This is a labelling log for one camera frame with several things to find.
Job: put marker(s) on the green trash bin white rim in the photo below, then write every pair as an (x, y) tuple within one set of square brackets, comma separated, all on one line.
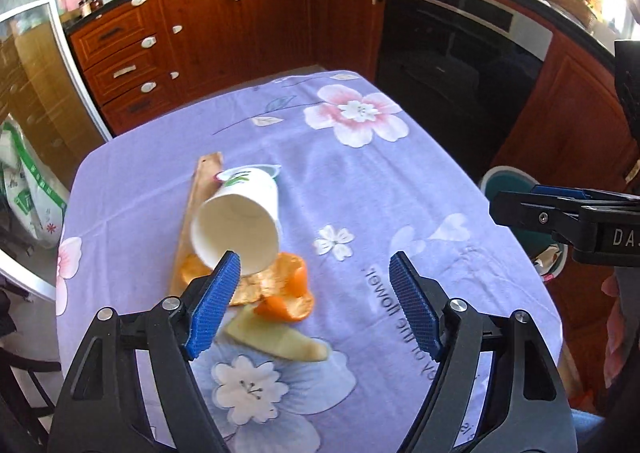
[(507, 180)]

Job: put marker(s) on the white sliding door frame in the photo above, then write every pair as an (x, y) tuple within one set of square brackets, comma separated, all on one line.
[(80, 78)]

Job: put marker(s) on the orange peel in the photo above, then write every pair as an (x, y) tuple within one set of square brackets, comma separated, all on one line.
[(285, 283)]

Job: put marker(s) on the white paper cup green print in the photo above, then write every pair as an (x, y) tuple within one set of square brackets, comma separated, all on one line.
[(240, 213)]

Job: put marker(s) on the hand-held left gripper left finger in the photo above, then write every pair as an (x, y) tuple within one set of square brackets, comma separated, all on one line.
[(215, 305)]

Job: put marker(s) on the pale yellow fruit peel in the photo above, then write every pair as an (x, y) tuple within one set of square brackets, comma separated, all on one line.
[(280, 338)]

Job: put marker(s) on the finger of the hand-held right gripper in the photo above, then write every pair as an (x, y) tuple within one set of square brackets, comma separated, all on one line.
[(530, 215), (557, 193)]

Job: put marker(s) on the white and green bag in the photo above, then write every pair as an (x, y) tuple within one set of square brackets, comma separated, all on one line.
[(35, 193)]

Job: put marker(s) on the black built-in oven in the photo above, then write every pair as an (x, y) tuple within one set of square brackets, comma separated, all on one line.
[(450, 58)]

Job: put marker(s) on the purple floral tablecloth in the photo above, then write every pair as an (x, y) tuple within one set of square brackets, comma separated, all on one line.
[(350, 183)]

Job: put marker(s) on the thin wooden board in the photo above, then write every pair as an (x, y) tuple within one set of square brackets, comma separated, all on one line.
[(202, 183)]

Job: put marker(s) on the black chair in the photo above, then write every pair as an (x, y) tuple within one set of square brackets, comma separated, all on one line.
[(30, 368)]

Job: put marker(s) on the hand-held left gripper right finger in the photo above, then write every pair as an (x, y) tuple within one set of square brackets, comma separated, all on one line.
[(412, 305)]

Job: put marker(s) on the black kitchen countertop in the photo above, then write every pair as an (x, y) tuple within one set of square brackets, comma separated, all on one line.
[(575, 25)]

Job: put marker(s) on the red-brown cabinet with drawers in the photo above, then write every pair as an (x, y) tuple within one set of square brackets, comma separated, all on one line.
[(280, 23)]

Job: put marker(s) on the person's right hand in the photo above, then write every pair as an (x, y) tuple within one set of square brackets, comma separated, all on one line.
[(615, 343)]

